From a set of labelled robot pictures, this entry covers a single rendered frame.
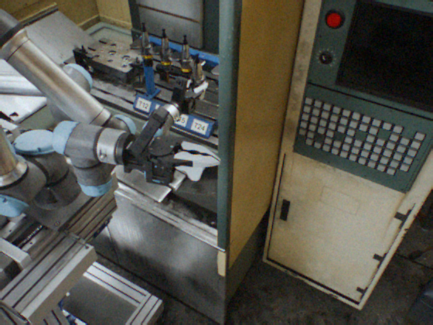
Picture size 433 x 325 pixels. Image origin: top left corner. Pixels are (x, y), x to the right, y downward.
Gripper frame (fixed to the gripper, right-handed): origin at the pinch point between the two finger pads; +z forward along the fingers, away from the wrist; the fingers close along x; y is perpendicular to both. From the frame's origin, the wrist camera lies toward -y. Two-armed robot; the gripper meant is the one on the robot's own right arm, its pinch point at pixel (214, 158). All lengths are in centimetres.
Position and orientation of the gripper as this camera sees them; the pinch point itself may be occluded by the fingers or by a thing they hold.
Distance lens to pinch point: 81.0
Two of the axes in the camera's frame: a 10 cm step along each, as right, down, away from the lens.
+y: -0.4, 7.9, 6.1
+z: 9.6, 1.9, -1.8
